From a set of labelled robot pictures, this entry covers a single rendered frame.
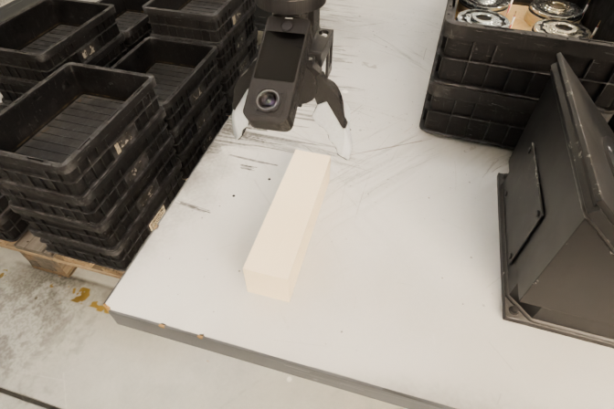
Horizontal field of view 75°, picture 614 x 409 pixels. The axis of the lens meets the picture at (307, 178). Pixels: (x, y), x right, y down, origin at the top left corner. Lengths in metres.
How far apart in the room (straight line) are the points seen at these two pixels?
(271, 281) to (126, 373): 0.89
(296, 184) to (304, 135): 0.20
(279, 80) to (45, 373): 1.24
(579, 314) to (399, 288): 0.21
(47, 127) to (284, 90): 1.07
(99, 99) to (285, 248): 1.00
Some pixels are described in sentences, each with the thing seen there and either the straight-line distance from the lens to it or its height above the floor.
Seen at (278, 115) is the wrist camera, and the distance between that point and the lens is 0.37.
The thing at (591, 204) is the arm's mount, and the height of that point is 0.93.
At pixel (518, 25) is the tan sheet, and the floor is 0.83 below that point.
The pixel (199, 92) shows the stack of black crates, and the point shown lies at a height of 0.40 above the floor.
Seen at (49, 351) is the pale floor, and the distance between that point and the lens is 1.50.
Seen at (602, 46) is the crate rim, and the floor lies 0.93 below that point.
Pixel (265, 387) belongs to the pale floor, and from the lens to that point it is 1.27.
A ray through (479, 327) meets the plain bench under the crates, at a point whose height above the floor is 0.70.
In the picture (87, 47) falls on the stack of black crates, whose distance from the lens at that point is 1.67.
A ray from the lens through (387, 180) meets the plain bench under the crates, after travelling 0.72.
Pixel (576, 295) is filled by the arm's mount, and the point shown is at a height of 0.79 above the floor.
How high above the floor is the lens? 1.21
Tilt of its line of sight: 46 degrees down
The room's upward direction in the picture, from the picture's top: straight up
